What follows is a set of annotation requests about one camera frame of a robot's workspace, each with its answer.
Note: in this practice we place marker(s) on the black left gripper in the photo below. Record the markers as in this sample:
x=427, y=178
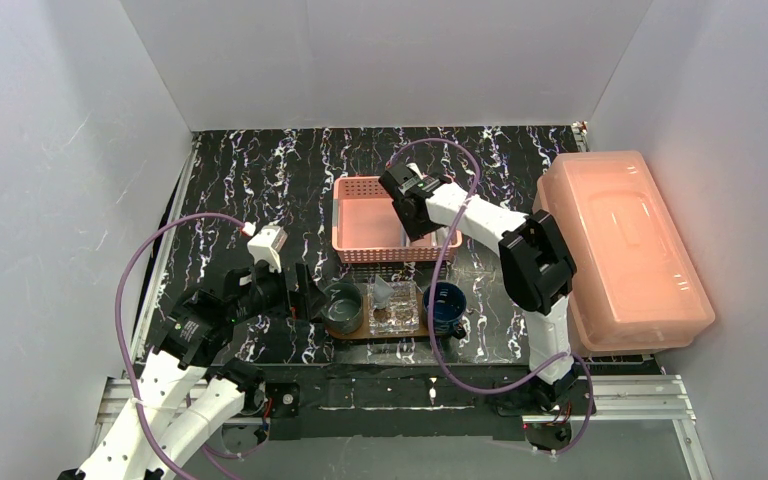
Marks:
x=298, y=292

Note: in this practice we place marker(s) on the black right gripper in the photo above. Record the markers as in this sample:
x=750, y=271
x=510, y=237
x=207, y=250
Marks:
x=407, y=200

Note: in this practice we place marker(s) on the dark grey cup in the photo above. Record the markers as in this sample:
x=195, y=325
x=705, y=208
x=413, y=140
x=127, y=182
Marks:
x=343, y=307

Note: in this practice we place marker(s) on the oval wooden tray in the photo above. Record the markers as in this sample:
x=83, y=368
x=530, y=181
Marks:
x=364, y=333

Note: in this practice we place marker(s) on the white toothpaste tube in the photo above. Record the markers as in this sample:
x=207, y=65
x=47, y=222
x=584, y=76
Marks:
x=381, y=293

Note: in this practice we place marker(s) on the clear plastic dimpled tray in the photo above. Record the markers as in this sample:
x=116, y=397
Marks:
x=402, y=314

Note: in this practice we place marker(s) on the dark blue cup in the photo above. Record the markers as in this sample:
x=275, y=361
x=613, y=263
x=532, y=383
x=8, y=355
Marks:
x=448, y=311

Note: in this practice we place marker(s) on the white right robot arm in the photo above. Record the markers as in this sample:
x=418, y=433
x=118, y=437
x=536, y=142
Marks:
x=537, y=265

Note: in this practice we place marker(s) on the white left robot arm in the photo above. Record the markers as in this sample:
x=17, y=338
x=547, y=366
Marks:
x=177, y=403

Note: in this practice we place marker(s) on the pink perforated plastic basket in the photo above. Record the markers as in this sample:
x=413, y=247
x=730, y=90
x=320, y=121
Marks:
x=366, y=228

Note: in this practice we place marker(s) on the large pink storage box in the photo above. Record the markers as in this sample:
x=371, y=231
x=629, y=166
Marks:
x=635, y=290

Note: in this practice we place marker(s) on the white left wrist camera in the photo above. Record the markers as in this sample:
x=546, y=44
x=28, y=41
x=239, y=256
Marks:
x=265, y=246

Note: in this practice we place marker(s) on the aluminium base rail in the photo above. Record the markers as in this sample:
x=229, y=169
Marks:
x=620, y=398

